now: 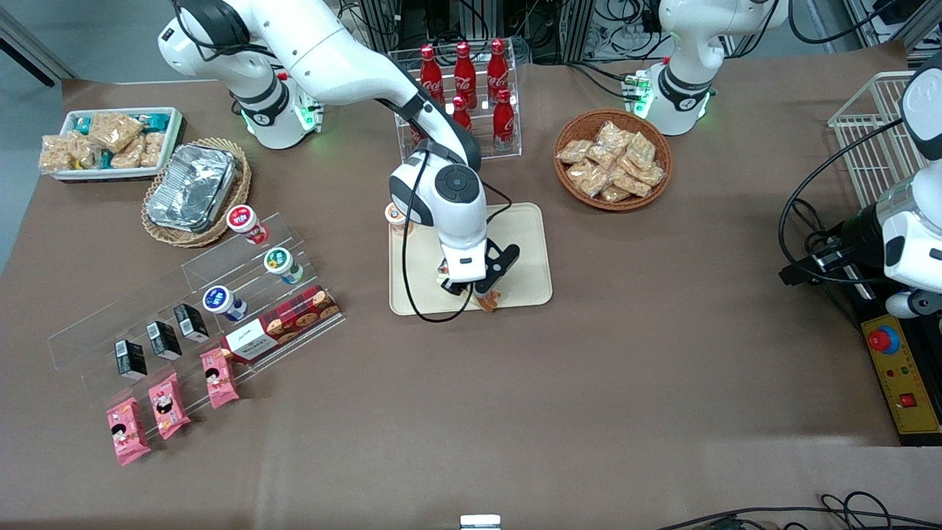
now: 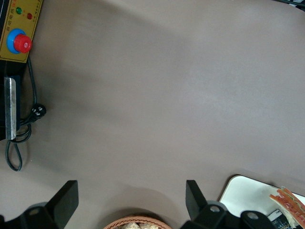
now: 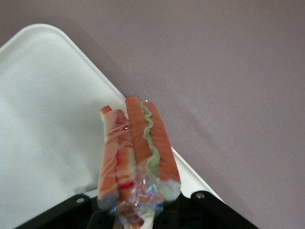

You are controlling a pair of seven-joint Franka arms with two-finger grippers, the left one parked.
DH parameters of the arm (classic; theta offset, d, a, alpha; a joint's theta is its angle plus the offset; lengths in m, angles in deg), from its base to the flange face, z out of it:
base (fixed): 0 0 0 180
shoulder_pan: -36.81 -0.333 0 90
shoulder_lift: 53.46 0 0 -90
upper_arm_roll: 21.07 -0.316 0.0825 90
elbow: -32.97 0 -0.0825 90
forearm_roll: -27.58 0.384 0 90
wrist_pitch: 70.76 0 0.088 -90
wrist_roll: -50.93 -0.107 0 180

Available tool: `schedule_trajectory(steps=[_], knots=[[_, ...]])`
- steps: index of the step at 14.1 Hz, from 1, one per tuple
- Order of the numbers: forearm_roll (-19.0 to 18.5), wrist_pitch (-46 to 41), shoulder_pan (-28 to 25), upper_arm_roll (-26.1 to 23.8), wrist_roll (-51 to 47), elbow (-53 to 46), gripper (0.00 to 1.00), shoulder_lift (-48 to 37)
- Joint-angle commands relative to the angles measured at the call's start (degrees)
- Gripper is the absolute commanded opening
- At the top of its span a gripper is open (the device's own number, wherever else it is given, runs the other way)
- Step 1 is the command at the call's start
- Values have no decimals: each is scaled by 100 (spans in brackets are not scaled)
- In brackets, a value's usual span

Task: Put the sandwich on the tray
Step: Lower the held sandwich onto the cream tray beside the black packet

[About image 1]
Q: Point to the red cola bottle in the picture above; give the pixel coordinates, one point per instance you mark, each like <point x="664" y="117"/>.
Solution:
<point x="461" y="110"/>
<point x="503" y="124"/>
<point x="498" y="72"/>
<point x="431" y="70"/>
<point x="465" y="70"/>

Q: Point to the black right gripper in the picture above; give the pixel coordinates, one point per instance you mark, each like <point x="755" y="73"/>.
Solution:
<point x="454" y="285"/>

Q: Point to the teal snack packet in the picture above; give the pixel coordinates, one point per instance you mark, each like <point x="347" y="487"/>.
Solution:
<point x="107" y="160"/>
<point x="154" y="120"/>
<point x="82" y="126"/>

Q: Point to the triangle sandwich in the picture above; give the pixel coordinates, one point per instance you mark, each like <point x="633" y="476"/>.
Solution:
<point x="491" y="303"/>

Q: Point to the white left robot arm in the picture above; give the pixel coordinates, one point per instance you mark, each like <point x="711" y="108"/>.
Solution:
<point x="688" y="44"/>

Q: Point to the beige plastic tray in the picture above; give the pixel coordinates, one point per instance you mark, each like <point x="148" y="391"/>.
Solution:
<point x="531" y="250"/>

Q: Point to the silver foil container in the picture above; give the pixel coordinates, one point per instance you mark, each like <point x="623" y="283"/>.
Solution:
<point x="191" y="188"/>

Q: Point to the clear rice cracker packet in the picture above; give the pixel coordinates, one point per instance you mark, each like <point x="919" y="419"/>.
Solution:
<point x="602" y="157"/>
<point x="55" y="154"/>
<point x="651" y="175"/>
<point x="129" y="154"/>
<point x="614" y="195"/>
<point x="115" y="131"/>
<point x="153" y="149"/>
<point x="614" y="135"/>
<point x="587" y="179"/>
<point x="574" y="152"/>
<point x="641" y="149"/>
<point x="86" y="152"/>
<point x="631" y="184"/>

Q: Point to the red lid yogurt cup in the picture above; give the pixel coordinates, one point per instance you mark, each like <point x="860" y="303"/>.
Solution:
<point x="243" y="219"/>

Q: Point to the clear acrylic stepped stand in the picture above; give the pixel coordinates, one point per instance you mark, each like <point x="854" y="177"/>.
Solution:
<point x="88" y="353"/>

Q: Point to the red tartan cookie box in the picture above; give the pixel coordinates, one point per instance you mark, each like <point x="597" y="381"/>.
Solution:
<point x="287" y="322"/>

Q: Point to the blue lid yogurt cup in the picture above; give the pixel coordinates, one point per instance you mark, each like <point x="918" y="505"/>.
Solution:
<point x="218" y="299"/>

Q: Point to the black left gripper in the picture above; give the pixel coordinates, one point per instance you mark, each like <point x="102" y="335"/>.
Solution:
<point x="856" y="234"/>

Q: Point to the yellow emergency stop box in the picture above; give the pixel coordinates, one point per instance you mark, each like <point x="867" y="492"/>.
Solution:
<point x="901" y="375"/>

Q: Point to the round wicker basket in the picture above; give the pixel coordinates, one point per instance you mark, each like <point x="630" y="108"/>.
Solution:
<point x="662" y="147"/>

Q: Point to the clear acrylic bottle rack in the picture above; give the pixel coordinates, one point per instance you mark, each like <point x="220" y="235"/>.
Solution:
<point x="515" y="156"/>

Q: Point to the aluminium equipment rack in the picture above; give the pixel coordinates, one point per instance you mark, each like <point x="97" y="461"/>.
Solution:
<point x="530" y="18"/>

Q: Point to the small white box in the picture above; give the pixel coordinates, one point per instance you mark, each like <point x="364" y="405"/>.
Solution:
<point x="480" y="523"/>

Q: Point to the orange lid yogurt cup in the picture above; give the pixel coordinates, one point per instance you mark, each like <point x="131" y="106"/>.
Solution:
<point x="394" y="215"/>

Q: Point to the green lid yogurt cup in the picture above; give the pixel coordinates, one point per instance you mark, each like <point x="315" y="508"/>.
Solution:
<point x="280" y="261"/>

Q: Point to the black box white label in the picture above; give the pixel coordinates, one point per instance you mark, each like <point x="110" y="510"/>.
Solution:
<point x="131" y="359"/>
<point x="163" y="340"/>
<point x="192" y="323"/>

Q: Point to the white rectangular tray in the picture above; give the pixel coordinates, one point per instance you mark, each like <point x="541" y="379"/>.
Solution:
<point x="173" y="140"/>

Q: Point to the oval wicker basket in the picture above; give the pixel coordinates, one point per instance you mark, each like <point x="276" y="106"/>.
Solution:
<point x="235" y="199"/>

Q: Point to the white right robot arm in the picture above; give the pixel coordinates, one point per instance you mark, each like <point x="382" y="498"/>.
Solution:
<point x="331" y="51"/>

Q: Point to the pink snack packet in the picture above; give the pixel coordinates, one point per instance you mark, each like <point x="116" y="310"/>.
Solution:
<point x="219" y="379"/>
<point x="128" y="433"/>
<point x="168" y="406"/>

